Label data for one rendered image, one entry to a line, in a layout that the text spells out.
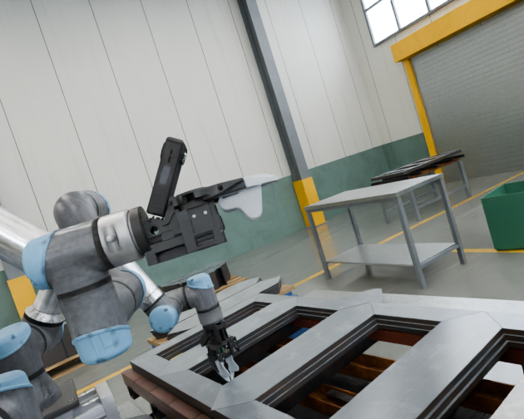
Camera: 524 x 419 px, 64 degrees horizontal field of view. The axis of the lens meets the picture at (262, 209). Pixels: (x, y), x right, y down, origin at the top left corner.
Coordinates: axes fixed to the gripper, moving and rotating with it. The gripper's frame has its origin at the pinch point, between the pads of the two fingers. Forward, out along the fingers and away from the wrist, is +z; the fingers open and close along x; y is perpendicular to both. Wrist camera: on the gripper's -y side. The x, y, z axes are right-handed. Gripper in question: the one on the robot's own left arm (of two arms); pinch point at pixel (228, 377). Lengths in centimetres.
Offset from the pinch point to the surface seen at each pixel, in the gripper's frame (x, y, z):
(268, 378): 6.2, 13.7, 0.7
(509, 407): -3, 92, -18
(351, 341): 37.9, 19.8, 3.6
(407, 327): 52, 33, 4
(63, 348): 2, -419, 62
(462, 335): 46, 56, 1
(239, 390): -2.2, 9.9, 0.7
